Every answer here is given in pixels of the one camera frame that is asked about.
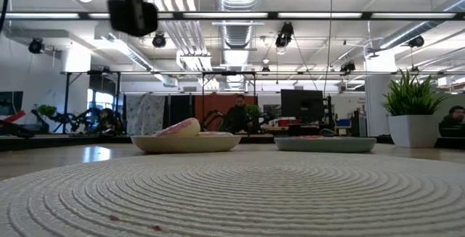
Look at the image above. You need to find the large pink frosted donut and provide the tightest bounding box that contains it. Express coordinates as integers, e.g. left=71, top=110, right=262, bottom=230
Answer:
left=153, top=117, right=202, bottom=138

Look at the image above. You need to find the grey patterned curtain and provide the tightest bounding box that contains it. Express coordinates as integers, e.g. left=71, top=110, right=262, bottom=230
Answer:
left=125, top=94, right=166, bottom=137

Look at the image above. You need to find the person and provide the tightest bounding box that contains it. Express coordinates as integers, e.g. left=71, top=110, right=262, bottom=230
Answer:
left=222, top=94, right=256, bottom=134
left=98, top=108, right=118, bottom=135
left=437, top=105, right=465, bottom=138

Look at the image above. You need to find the orange partition panel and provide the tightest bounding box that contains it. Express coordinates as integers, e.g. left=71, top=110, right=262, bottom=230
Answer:
left=194, top=94, right=259, bottom=133

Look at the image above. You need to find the small green plant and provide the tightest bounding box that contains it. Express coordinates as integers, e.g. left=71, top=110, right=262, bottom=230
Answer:
left=36, top=104, right=58, bottom=119
left=245, top=104, right=262, bottom=127

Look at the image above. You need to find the cream plate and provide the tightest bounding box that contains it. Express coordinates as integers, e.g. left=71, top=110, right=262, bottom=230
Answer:
left=129, top=134, right=243, bottom=155

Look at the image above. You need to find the black monitor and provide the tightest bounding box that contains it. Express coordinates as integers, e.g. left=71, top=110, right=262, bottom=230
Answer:
left=280, top=89, right=326, bottom=124

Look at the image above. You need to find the red box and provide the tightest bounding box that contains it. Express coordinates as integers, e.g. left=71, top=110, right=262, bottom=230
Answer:
left=278, top=118, right=303, bottom=127

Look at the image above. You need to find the round white woven placemat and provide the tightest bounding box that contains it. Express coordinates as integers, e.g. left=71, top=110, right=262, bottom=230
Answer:
left=0, top=150, right=465, bottom=237

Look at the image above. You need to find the teal plate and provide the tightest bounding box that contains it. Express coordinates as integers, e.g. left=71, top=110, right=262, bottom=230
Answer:
left=274, top=136, right=378, bottom=154

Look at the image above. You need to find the green plant white pot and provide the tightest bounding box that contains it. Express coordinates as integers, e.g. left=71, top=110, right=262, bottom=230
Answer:
left=381, top=68, right=449, bottom=149

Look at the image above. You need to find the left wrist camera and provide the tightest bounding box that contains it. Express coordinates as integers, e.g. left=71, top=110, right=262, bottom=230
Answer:
left=107, top=0, right=159, bottom=38

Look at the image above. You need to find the black hanging camera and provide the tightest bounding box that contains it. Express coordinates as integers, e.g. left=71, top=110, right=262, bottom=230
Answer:
left=339, top=60, right=357, bottom=75
left=152, top=31, right=168, bottom=49
left=28, top=37, right=45, bottom=55
left=408, top=35, right=426, bottom=49
left=274, top=21, right=296, bottom=49

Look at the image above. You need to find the silver ventilation duct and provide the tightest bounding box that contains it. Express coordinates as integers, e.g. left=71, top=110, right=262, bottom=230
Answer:
left=214, top=0, right=266, bottom=89

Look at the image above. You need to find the black background rig frame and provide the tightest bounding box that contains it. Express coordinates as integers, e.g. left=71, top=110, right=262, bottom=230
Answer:
left=201, top=71, right=257, bottom=136

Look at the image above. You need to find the black table frame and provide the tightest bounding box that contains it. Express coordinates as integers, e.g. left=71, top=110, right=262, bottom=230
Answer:
left=0, top=134, right=465, bottom=151

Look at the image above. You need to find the thin black hanging cable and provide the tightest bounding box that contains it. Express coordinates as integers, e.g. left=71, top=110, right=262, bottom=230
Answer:
left=322, top=0, right=334, bottom=89

